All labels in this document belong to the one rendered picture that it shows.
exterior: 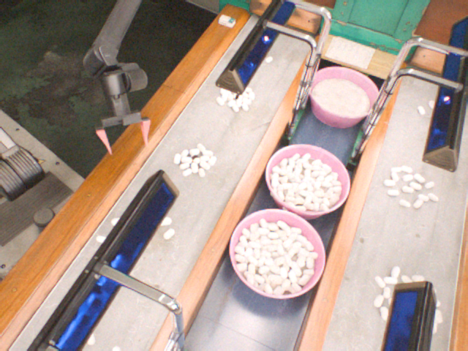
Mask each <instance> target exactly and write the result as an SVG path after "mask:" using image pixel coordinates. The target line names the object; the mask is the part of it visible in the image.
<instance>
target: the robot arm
mask: <svg viewBox="0 0 468 351"><path fill-rule="evenodd" d="M141 1H142V0H118V1H117V2H116V5H115V8H114V9H113V11H112V13H111V14H110V17H109V18H108V20H107V22H106V24H105V26H104V27H103V29H102V30H101V32H100V33H99V35H98V37H97V38H96V39H95V41H94V43H93V45H92V46H91V48H90V49H89V50H88V52H87V54H86V56H85V58H84V59H83V66H84V68H85V69H86V71H87V72H88V74H89V76H91V78H92V80H93V81H95V80H100V83H101V86H102V91H103V94H104V98H105V103H106V106H107V111H108V115H109V116H105V117H101V118H100V119H101V122H102V124H100V125H97V126H95V127H96V130H97V134H98V135H99V136H100V137H101V139H102V140H103V143H104V144H105V145H106V147H107V149H108V151H109V153H110V155H112V154H111V151H110V146H109V144H108V141H107V138H106V135H105V131H104V129H103V127H107V126H114V125H118V124H123V126H126V125H130V124H136V123H140V124H141V128H142V131H143V137H144V141H145V145H146V147H147V134H148V129H149V125H150V120H149V117H147V116H146V117H142V116H141V112H140V111H139V110H133V111H131V110H130V107H129V102H128V99H127V92H130V91H138V90H141V89H144V88H145V87H146V85H147V77H146V74H145V73H144V71H143V70H142V69H140V68H139V66H138V65H137V64H136V63H131V64H125V63H120V64H119V63H118V62H117V60H116V56H117V54H118V52H119V50H118V49H119V48H120V46H121V41H122V39H123V38H124V37H125V36H124V35H125V34H126V32H127V29H128V28H129V25H130V23H131V22H132V19H133V17H134V16H135V13H136V12H137V9H138V7H139V6H140V3H141ZM141 117H142V118H141Z"/></svg>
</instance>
